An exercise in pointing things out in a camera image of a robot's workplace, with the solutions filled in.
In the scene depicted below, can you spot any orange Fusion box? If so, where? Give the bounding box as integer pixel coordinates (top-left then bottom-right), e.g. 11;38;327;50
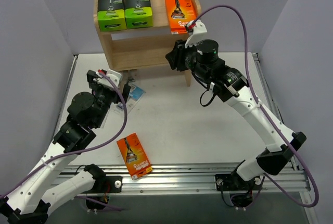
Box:
165;0;197;35
117;133;153;181

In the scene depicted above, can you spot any green black razor box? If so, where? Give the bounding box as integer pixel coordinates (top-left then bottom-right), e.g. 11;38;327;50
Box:
124;0;153;29
97;0;127;32

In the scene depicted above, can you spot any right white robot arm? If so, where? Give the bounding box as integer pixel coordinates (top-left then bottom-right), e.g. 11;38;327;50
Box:
165;40;306;181

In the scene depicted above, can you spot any second left white arm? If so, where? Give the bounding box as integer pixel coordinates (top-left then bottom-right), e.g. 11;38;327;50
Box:
42;69;130;213

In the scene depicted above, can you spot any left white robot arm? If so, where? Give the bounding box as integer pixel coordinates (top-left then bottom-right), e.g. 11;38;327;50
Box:
1;69;130;223

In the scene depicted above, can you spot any blue razor blister under shelf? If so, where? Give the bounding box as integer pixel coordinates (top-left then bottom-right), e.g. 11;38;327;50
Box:
122;69;137;83

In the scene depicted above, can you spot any blue razor blister middle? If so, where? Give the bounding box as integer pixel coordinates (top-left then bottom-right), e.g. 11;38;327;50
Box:
113;83;145;114

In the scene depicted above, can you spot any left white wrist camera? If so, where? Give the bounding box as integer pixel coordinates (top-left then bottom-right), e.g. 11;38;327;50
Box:
94;69;123;89

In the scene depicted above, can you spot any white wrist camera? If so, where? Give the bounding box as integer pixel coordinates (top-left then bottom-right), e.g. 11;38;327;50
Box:
94;69;123;89
185;19;207;48

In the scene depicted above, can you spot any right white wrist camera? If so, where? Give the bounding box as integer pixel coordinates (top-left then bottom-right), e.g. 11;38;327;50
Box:
185;19;207;48

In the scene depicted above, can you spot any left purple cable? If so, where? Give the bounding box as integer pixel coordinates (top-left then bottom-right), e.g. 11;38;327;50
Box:
0;74;128;201

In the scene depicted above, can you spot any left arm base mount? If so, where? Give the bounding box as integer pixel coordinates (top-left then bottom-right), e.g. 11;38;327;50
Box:
83;164;122;194

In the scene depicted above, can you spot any aluminium frame rail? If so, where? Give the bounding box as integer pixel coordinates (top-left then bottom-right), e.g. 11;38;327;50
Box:
44;163;311;196

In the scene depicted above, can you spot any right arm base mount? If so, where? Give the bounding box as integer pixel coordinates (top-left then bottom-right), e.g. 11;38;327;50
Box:
214;173;261;192

